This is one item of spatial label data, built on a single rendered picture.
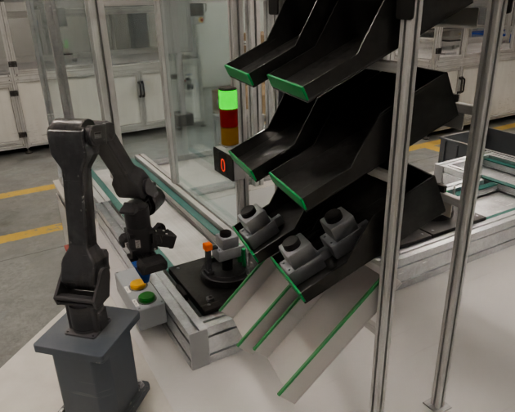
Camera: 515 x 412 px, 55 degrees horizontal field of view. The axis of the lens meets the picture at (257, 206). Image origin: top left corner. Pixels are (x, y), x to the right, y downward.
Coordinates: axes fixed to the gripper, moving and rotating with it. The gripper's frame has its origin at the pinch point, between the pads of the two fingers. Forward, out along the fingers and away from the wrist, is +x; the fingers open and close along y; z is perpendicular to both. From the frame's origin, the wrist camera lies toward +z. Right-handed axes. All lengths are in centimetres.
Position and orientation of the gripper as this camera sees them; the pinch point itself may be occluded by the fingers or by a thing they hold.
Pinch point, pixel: (144, 270)
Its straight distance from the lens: 123.9
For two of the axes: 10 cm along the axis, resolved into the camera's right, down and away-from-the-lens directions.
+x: 0.3, 9.1, 4.1
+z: 8.7, -2.2, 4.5
